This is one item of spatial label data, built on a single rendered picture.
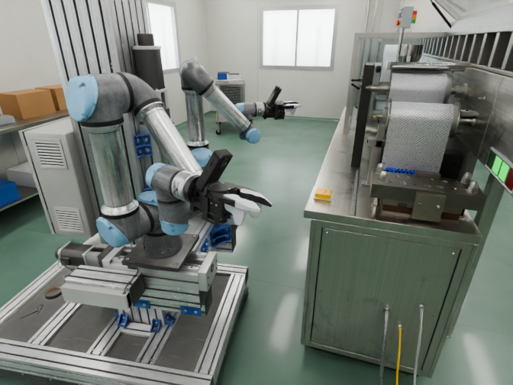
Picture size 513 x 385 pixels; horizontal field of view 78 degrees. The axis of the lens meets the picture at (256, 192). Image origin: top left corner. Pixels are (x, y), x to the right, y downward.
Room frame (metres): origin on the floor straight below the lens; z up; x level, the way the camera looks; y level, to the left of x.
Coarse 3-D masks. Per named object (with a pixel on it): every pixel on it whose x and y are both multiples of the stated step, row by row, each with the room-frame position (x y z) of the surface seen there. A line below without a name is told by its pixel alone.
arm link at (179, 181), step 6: (180, 174) 0.73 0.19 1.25; (186, 174) 0.72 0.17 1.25; (192, 174) 0.72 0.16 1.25; (198, 174) 0.74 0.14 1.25; (174, 180) 0.72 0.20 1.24; (180, 180) 0.71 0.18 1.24; (186, 180) 0.70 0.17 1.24; (174, 186) 0.71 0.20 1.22; (180, 186) 0.70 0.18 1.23; (174, 192) 0.71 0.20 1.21; (180, 192) 0.69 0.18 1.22; (180, 198) 0.70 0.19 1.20
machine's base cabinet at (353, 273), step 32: (320, 224) 1.17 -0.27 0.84; (320, 256) 1.17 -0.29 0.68; (352, 256) 1.13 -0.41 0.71; (384, 256) 1.09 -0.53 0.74; (416, 256) 1.05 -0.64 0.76; (448, 256) 1.02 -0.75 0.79; (320, 288) 1.16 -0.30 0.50; (352, 288) 1.12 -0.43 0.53; (384, 288) 1.08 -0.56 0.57; (416, 288) 1.04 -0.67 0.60; (448, 288) 1.01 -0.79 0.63; (320, 320) 1.16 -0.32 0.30; (352, 320) 1.11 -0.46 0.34; (416, 320) 1.03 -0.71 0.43; (448, 320) 0.99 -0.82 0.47; (352, 352) 1.11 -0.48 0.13; (416, 352) 1.02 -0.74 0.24
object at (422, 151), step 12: (396, 132) 1.33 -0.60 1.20; (408, 132) 1.32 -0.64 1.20; (420, 132) 1.31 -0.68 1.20; (396, 144) 1.33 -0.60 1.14; (408, 144) 1.32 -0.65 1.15; (420, 144) 1.30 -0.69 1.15; (432, 144) 1.29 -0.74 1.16; (444, 144) 1.28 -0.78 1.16; (384, 156) 1.34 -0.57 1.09; (396, 156) 1.33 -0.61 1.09; (408, 156) 1.31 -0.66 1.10; (420, 156) 1.30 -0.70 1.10; (432, 156) 1.29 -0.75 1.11; (396, 168) 1.33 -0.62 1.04; (408, 168) 1.31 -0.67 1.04; (420, 168) 1.30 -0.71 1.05; (432, 168) 1.28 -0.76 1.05
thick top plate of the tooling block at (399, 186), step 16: (400, 176) 1.24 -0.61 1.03; (416, 176) 1.24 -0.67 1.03; (384, 192) 1.15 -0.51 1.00; (400, 192) 1.14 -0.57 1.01; (432, 192) 1.10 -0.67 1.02; (448, 192) 1.09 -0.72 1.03; (464, 192) 1.09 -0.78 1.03; (480, 192) 1.09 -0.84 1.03; (464, 208) 1.07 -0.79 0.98; (480, 208) 1.05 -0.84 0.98
